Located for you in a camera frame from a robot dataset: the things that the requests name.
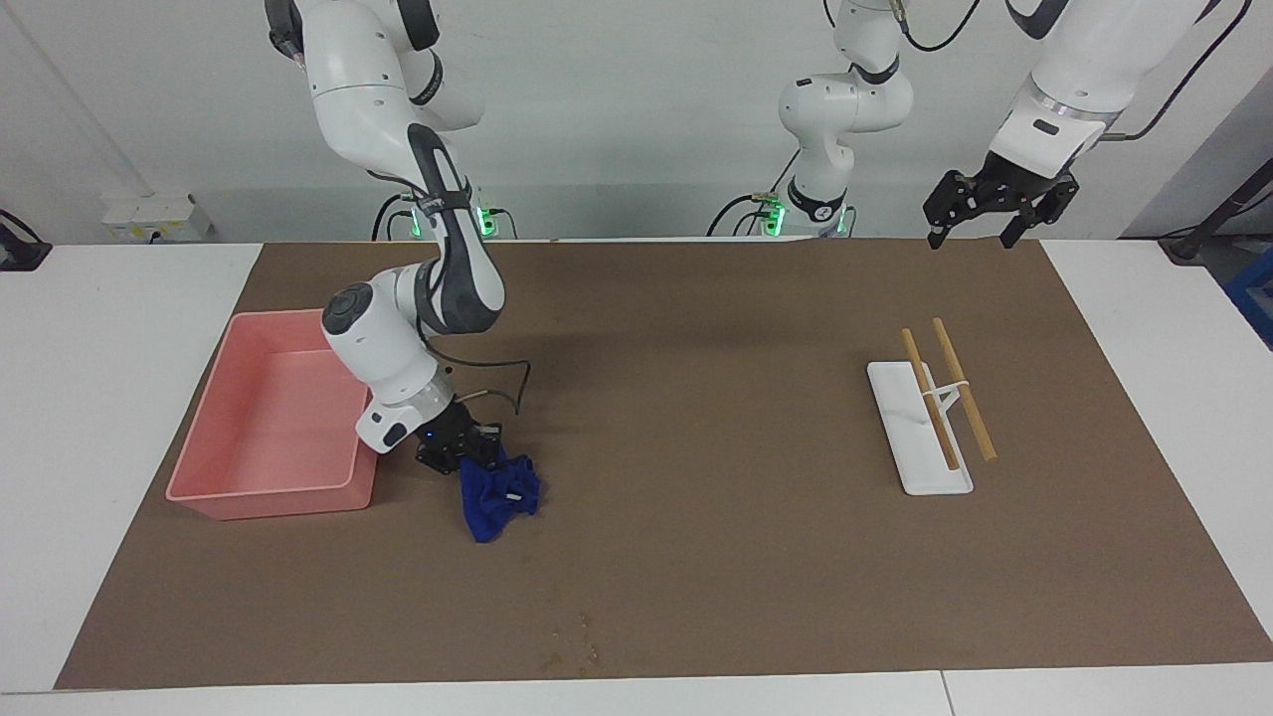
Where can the blue crate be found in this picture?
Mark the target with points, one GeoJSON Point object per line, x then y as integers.
{"type": "Point", "coordinates": [1255, 298]}

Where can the blue towel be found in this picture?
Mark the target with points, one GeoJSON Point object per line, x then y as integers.
{"type": "Point", "coordinates": [492, 502]}

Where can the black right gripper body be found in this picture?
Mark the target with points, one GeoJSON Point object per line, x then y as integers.
{"type": "Point", "coordinates": [453, 438]}

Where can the black stand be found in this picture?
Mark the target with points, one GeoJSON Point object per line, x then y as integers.
{"type": "Point", "coordinates": [1208, 224]}

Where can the pink plastic bin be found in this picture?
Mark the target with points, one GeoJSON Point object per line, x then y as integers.
{"type": "Point", "coordinates": [269, 418]}

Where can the black table clamp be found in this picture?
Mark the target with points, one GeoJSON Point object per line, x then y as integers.
{"type": "Point", "coordinates": [20, 249]}

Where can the white wall socket box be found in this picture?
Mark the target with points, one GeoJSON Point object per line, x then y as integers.
{"type": "Point", "coordinates": [159, 219]}

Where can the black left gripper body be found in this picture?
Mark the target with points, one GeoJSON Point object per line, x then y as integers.
{"type": "Point", "coordinates": [995, 189]}

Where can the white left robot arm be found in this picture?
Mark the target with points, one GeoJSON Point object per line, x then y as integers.
{"type": "Point", "coordinates": [1074, 60]}

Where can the spilled water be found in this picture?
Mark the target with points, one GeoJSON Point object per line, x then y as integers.
{"type": "Point", "coordinates": [572, 636]}

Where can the wooden dowel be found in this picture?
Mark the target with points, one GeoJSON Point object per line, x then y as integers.
{"type": "Point", "coordinates": [940, 433]}
{"type": "Point", "coordinates": [977, 423]}

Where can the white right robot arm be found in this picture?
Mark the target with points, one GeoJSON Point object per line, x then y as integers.
{"type": "Point", "coordinates": [378, 99]}

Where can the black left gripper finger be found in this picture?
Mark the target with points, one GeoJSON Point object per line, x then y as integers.
{"type": "Point", "coordinates": [936, 234]}
{"type": "Point", "coordinates": [1016, 229]}

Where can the white rack tray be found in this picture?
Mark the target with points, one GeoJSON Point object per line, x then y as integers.
{"type": "Point", "coordinates": [920, 457]}

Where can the brown table mat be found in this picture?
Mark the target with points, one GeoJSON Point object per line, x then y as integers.
{"type": "Point", "coordinates": [696, 557]}

